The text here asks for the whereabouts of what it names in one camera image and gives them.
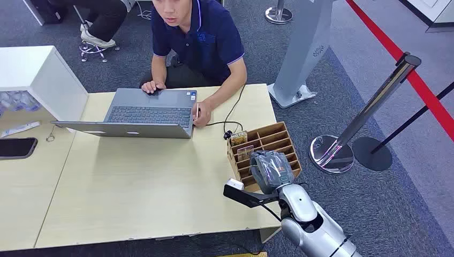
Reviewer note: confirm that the person's right hand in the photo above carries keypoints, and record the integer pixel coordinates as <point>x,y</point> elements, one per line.
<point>152,86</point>

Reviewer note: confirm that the white counter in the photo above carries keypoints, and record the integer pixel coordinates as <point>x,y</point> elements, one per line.
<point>432,12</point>

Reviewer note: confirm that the grey open laptop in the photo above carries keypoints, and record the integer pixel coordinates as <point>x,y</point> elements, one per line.
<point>149,113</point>

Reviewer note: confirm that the white flat packet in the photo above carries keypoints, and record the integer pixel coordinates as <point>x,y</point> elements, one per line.
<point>19,129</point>

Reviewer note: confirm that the red barrier belt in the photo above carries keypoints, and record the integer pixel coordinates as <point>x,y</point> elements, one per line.
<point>418,85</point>

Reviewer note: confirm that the chrome stool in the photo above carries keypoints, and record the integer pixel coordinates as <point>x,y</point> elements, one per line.
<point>93,49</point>

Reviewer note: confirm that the grey kiosk stand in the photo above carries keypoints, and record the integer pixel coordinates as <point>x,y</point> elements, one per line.
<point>305,46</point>

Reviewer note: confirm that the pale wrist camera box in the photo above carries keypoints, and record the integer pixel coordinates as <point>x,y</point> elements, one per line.
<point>235,184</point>

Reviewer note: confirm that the seated person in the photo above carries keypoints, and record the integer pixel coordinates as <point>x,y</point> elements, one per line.
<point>103,19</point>

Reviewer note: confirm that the small white card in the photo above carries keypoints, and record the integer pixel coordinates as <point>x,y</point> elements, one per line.
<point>197,110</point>

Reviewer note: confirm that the black stanchion post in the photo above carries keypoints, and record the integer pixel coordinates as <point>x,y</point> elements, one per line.
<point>372,154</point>

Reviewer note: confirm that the white cabinet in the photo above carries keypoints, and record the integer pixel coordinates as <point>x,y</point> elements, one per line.
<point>39,71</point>

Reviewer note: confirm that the brown patterned card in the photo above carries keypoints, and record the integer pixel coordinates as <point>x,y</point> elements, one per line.
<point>245,152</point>

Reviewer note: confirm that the person's left hand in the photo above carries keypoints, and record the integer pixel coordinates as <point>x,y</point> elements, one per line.
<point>203,114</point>

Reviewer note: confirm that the wooden slotted card organizer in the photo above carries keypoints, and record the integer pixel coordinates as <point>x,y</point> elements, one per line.
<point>273,136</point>

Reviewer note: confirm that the black smartphone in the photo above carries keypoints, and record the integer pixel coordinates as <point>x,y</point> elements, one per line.
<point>16,148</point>

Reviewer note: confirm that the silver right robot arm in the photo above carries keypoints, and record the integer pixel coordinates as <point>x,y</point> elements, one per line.
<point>312,227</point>

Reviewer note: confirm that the chrome round stanchion base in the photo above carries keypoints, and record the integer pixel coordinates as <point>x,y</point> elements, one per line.
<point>278,15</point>

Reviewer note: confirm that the person at desk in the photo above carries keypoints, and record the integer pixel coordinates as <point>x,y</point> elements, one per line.
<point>202,39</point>

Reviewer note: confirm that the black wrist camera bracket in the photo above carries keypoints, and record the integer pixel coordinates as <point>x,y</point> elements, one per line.
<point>244,198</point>

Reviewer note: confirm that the clear plastic water bottles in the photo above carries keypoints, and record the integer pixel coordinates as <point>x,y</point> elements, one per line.
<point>17,101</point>

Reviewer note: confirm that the gold printed hotel card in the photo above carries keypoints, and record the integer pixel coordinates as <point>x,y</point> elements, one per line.
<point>238,138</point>

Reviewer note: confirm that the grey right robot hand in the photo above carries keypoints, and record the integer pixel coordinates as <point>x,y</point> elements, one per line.
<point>270,172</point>

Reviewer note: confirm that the person's left forearm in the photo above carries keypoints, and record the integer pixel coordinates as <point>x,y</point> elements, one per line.
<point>228,85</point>

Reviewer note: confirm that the chrome stanchion post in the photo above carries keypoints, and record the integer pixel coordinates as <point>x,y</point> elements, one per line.
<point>369,110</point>

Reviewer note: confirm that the person's right forearm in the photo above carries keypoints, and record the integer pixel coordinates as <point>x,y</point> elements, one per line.
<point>159,71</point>

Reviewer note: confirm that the black box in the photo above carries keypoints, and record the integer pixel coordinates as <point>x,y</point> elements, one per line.
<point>44,10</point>

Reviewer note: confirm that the person's hand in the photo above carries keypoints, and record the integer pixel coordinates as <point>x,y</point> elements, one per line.
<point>203,114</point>
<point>152,86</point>

